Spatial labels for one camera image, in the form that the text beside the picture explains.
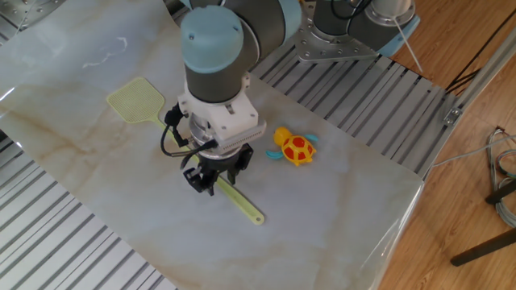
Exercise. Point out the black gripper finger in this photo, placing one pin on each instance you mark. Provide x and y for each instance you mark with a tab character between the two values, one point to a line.
199	181
237	173

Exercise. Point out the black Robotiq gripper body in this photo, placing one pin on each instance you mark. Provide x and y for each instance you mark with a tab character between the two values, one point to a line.
225	163

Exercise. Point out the pale green plastic flyswatter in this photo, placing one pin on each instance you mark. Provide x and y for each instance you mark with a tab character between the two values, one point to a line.
135	100

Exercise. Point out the grey UR5 arm blue caps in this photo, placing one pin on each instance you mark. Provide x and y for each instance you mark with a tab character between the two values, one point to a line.
225	48

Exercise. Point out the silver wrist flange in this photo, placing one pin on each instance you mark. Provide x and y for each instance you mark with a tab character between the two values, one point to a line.
201	137

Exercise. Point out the yellow toy turtle red shell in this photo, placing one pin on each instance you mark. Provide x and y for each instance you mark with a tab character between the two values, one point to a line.
297	150

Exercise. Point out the glossy marble pattern mat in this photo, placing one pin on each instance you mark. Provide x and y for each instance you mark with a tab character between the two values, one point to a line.
121	201

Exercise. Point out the white zip tie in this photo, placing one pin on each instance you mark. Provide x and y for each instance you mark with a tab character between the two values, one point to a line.
407	44

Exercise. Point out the dark furniture leg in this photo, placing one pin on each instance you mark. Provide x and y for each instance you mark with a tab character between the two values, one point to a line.
483	245

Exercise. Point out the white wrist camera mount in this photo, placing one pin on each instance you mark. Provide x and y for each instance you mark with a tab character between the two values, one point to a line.
230	117

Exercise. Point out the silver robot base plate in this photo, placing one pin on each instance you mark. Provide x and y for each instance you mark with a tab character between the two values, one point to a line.
318	44

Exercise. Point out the aluminium frame post with bracket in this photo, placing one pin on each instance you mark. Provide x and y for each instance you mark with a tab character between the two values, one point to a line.
483	68

